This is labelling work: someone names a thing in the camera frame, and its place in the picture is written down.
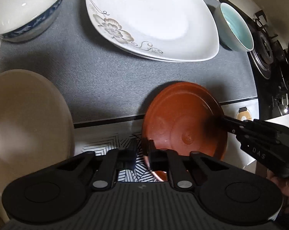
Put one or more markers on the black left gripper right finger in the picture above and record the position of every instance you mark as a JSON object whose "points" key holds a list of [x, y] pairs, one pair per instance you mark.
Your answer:
{"points": [[168, 160]]}

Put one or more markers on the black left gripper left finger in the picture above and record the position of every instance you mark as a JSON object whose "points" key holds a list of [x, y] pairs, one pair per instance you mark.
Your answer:
{"points": [[112, 163]]}

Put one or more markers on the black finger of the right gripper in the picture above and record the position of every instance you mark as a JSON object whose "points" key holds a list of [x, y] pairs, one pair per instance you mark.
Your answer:
{"points": [[233, 125]]}

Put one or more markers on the brown round plate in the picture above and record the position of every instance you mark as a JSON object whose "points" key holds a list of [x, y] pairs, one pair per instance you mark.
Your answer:
{"points": [[180, 118]]}

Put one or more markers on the teal glazed bowl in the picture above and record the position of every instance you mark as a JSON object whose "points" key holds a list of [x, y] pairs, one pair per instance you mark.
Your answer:
{"points": [[232, 29]]}

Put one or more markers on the white floral triangular plate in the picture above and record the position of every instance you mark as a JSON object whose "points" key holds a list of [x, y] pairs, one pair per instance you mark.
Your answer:
{"points": [[169, 30]]}

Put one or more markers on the white blue-patterned bowl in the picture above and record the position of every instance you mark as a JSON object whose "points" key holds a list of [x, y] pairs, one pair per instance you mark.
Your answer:
{"points": [[23, 20]]}

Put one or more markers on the person's hand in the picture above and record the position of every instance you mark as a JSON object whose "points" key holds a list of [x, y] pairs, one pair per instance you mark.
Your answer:
{"points": [[282, 184]]}

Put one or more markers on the white patterned cloth mat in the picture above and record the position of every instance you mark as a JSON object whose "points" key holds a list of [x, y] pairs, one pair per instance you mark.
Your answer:
{"points": [[103, 138]]}

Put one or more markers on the black gas stove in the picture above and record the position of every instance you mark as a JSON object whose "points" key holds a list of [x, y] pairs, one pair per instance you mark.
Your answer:
{"points": [[269, 65]]}

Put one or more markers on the grey table mat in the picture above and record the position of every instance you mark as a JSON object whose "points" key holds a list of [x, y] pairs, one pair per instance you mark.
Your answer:
{"points": [[99, 81]]}

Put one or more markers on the round wooden cutting board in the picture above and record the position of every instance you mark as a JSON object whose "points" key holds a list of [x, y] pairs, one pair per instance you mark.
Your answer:
{"points": [[36, 127]]}

